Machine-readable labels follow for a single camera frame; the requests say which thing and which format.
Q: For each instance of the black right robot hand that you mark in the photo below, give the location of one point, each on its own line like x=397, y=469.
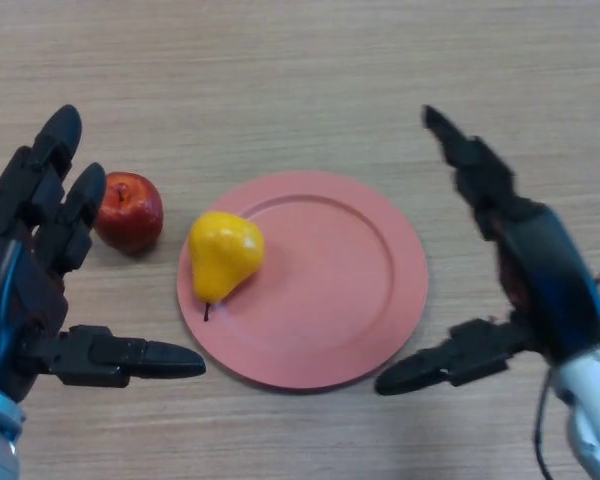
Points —
x=555, y=280

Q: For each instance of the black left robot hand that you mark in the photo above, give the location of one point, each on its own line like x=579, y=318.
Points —
x=15, y=285

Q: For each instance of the pink round plate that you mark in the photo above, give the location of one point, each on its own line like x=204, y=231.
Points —
x=320, y=290

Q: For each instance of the yellow pear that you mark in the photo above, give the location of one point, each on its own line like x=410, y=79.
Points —
x=222, y=255

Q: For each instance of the red apple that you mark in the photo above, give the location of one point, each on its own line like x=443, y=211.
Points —
x=132, y=215

